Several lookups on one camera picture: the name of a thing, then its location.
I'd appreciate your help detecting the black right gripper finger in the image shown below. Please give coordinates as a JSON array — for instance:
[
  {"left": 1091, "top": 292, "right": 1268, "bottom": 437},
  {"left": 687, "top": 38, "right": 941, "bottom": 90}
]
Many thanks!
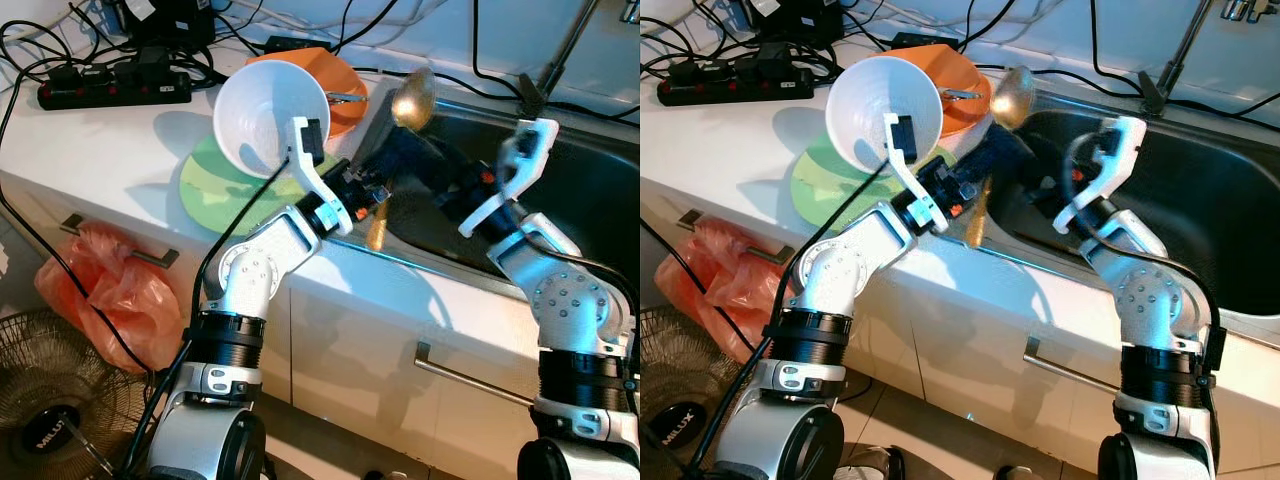
[
  {"left": 418, "top": 140, "right": 463, "bottom": 196},
  {"left": 1012, "top": 135, "right": 1051, "bottom": 191}
]

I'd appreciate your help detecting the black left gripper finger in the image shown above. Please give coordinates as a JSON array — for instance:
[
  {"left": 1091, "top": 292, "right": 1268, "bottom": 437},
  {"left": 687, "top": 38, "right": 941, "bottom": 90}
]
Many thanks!
[
  {"left": 378, "top": 128, "right": 426, "bottom": 186},
  {"left": 972, "top": 128, "right": 1023, "bottom": 181}
]

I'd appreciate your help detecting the golden metal spoon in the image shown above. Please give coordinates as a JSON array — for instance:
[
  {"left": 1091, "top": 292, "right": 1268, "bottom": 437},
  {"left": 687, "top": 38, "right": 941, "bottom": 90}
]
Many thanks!
[
  {"left": 366, "top": 67, "right": 438, "bottom": 251},
  {"left": 965, "top": 65, "right": 1038, "bottom": 248}
]

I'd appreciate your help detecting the light green plate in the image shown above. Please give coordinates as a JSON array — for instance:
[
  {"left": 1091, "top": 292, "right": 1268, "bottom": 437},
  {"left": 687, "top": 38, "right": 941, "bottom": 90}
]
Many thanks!
[
  {"left": 178, "top": 133, "right": 331, "bottom": 236},
  {"left": 790, "top": 130, "right": 936, "bottom": 231}
]

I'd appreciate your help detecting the white kitchen cabinet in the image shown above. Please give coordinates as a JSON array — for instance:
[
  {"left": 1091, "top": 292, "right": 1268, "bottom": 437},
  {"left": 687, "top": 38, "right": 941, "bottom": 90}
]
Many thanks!
[
  {"left": 0, "top": 185, "right": 546, "bottom": 480},
  {"left": 640, "top": 190, "right": 1280, "bottom": 480}
]

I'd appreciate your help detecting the orange plate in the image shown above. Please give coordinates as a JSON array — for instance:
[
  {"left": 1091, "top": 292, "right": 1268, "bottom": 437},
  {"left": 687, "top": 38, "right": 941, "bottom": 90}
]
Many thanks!
[
  {"left": 245, "top": 47, "right": 369, "bottom": 139},
  {"left": 865, "top": 43, "right": 993, "bottom": 136}
]

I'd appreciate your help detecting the stainless steel sink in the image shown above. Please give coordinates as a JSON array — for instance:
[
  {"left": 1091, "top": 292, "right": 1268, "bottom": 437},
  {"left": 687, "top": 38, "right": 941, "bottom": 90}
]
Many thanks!
[
  {"left": 965, "top": 85, "right": 1280, "bottom": 346},
  {"left": 345, "top": 85, "right": 641, "bottom": 301}
]

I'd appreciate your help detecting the black flat adapter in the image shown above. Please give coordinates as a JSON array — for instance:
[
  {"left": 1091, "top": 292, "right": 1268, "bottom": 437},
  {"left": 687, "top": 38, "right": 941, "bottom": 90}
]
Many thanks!
[
  {"left": 890, "top": 32, "right": 956, "bottom": 51},
  {"left": 265, "top": 37, "right": 331, "bottom": 56}
]

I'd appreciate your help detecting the dark metal faucet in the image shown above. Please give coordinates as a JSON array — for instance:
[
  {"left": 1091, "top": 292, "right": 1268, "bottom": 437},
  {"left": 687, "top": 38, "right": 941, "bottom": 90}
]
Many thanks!
[
  {"left": 1143, "top": 0, "right": 1216, "bottom": 116},
  {"left": 518, "top": 0, "right": 601, "bottom": 116}
]

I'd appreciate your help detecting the black power supply box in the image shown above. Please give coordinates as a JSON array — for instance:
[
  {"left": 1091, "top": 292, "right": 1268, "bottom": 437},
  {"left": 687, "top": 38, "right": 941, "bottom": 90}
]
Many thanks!
[
  {"left": 120, "top": 0, "right": 216, "bottom": 51},
  {"left": 745, "top": 0, "right": 851, "bottom": 46}
]

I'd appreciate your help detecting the black power strip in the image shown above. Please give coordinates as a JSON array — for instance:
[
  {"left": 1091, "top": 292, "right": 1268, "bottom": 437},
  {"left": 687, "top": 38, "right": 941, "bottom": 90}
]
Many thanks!
[
  {"left": 37, "top": 65, "right": 194, "bottom": 111},
  {"left": 657, "top": 60, "right": 816, "bottom": 106}
]

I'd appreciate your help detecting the red plastic bag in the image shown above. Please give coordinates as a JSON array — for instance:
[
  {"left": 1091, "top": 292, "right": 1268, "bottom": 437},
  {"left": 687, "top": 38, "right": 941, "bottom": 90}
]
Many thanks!
[
  {"left": 655, "top": 218, "right": 791, "bottom": 363},
  {"left": 35, "top": 222, "right": 186, "bottom": 373}
]

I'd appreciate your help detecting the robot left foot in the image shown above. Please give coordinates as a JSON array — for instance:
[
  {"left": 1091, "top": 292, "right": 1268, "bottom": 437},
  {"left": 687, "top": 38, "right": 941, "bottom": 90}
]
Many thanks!
[{"left": 843, "top": 445, "right": 906, "bottom": 480}]

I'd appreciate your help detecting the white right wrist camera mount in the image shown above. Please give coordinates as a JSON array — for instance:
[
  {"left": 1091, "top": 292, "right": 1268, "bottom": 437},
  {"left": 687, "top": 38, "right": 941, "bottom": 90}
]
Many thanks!
[
  {"left": 1053, "top": 115, "right": 1148, "bottom": 234},
  {"left": 458, "top": 118, "right": 560, "bottom": 239}
]

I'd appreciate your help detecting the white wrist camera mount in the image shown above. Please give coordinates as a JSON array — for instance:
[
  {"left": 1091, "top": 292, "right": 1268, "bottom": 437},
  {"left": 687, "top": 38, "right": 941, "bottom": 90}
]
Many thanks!
[
  {"left": 288, "top": 117, "right": 353, "bottom": 238},
  {"left": 458, "top": 118, "right": 560, "bottom": 239},
  {"left": 883, "top": 113, "right": 948, "bottom": 237},
  {"left": 1053, "top": 115, "right": 1148, "bottom": 234}
]

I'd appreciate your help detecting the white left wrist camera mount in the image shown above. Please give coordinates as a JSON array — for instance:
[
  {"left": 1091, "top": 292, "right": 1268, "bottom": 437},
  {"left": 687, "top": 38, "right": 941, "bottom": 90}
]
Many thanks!
[
  {"left": 288, "top": 117, "right": 353, "bottom": 238},
  {"left": 883, "top": 113, "right": 948, "bottom": 237}
]

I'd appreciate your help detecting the silver drawer handle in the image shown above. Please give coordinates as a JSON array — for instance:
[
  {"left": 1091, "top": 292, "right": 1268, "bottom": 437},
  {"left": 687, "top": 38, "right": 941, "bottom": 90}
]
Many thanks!
[
  {"left": 1023, "top": 337, "right": 1121, "bottom": 396},
  {"left": 413, "top": 342, "right": 536, "bottom": 409}
]

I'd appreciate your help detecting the black cabinet handle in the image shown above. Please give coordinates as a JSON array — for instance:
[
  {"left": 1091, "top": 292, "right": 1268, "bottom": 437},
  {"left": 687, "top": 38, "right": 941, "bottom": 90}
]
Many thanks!
[
  {"left": 685, "top": 210, "right": 801, "bottom": 263},
  {"left": 62, "top": 213, "right": 181, "bottom": 269}
]

